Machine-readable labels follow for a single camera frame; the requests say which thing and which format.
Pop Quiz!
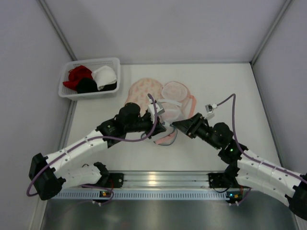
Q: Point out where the white blue-rimmed mesh laundry bag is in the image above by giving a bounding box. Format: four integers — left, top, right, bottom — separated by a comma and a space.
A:
145, 122, 175, 144

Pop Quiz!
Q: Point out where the pink bra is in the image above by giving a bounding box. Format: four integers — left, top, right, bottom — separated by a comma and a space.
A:
155, 128, 177, 146

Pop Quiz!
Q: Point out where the pink floral mesh laundry bag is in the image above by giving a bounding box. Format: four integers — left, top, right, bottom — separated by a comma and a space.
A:
126, 78, 197, 124

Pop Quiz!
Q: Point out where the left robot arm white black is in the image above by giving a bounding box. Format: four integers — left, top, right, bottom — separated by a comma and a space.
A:
26, 101, 166, 200

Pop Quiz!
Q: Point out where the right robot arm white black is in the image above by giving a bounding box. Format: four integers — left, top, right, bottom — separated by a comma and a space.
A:
173, 113, 307, 219

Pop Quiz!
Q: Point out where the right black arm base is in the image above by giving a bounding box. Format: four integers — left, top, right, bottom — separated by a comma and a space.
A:
208, 172, 240, 188

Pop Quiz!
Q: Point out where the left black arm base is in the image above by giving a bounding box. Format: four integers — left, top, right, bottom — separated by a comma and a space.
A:
95, 172, 124, 188

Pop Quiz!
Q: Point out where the white bra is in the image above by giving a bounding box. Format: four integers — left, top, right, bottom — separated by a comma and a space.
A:
92, 66, 117, 91

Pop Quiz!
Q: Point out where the black garment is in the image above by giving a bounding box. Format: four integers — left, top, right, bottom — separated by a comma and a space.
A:
76, 78, 117, 93

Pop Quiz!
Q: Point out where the white plastic basket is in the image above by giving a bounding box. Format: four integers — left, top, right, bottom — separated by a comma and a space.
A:
58, 57, 121, 101

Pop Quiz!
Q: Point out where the red garment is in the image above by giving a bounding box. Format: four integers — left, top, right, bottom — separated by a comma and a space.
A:
63, 65, 93, 91

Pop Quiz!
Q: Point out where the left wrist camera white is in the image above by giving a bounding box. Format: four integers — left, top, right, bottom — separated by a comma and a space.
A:
147, 102, 165, 120

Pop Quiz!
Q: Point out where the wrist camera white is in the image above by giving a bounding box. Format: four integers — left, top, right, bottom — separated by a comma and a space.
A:
147, 102, 165, 120
204, 103, 217, 119

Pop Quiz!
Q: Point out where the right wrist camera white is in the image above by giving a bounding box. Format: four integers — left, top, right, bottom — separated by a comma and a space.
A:
204, 103, 217, 119

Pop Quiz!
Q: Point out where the aluminium mounting rail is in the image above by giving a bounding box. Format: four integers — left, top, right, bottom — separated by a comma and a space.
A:
64, 170, 240, 190

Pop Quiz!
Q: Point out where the white slotted cable duct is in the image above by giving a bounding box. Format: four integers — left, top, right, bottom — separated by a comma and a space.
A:
54, 189, 230, 201

